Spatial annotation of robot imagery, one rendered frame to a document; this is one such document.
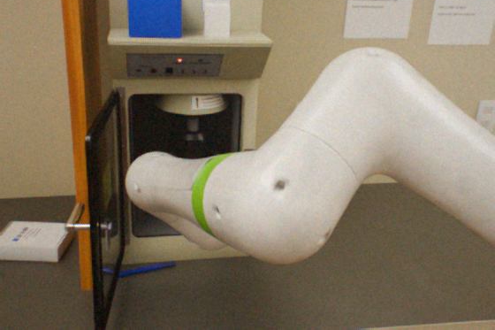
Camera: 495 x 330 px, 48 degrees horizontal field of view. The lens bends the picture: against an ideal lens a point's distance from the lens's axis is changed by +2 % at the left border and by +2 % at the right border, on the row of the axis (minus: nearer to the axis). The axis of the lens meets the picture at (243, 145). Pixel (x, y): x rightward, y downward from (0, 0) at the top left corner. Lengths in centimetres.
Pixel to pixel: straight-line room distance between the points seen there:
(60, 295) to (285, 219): 86
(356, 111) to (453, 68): 136
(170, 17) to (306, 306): 69
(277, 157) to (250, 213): 6
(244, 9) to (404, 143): 68
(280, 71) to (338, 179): 116
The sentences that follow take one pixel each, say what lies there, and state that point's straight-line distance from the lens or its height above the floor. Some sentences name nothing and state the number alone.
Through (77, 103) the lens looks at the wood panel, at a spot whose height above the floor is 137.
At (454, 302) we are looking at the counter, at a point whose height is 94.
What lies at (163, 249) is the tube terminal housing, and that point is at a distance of 139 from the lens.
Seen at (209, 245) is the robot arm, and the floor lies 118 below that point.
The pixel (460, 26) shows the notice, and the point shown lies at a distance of 191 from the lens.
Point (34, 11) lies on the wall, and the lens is 165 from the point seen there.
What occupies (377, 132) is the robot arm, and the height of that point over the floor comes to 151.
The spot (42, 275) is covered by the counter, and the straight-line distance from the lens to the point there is 141.
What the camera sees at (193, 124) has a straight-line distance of 131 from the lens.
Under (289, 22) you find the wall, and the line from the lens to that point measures 169.
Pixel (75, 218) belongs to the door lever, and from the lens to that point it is 106.
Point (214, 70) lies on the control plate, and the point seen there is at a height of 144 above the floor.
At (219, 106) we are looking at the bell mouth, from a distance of 129.
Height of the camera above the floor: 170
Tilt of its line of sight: 21 degrees down
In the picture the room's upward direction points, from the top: 3 degrees clockwise
